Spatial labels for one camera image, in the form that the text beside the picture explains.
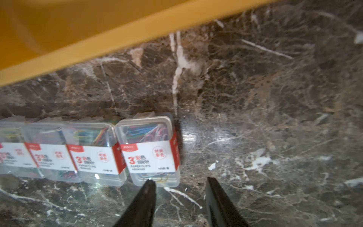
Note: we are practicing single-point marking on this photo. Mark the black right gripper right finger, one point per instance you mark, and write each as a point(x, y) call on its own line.
point(220, 209)

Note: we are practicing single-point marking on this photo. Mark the paper clip box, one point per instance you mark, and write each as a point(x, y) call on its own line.
point(47, 144)
point(150, 148)
point(14, 153)
point(95, 150)

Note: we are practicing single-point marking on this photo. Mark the yellow plastic storage tray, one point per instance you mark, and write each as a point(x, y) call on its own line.
point(39, 37)

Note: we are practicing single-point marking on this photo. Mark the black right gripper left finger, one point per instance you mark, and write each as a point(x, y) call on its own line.
point(140, 212)

